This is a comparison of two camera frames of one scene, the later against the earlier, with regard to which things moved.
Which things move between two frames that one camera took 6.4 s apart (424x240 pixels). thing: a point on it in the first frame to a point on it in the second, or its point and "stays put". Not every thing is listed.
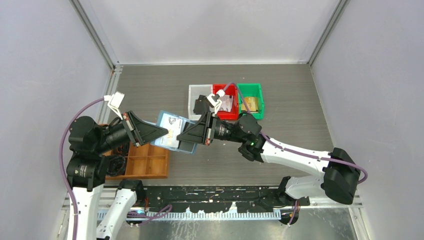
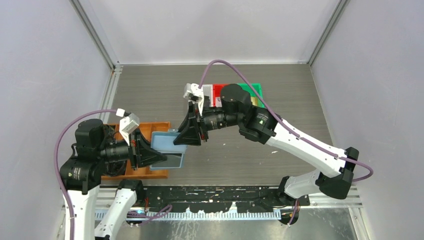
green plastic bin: x=251 y=90 stays put
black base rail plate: x=215 y=199 stays put
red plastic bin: x=216 y=87 stays put
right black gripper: x=203 y=131 to x=189 y=134
